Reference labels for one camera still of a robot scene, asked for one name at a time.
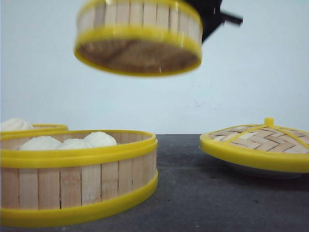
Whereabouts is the bamboo steamer basket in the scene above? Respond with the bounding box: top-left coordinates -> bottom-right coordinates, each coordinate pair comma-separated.
0,124 -> 70,136
0,130 -> 158,228
74,0 -> 203,76

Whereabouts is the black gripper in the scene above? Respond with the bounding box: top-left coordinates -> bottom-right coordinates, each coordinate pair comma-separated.
184,0 -> 243,43

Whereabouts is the woven bamboo steamer lid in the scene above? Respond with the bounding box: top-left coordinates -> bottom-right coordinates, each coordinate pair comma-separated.
199,117 -> 309,174

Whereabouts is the white plate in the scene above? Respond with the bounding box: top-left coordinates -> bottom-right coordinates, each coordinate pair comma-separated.
228,163 -> 303,179

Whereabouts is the right front white bun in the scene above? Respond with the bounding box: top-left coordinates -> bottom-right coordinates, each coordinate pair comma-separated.
83,131 -> 117,147

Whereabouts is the white bun in rear basket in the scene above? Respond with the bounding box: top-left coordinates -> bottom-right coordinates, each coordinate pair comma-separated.
0,118 -> 34,131

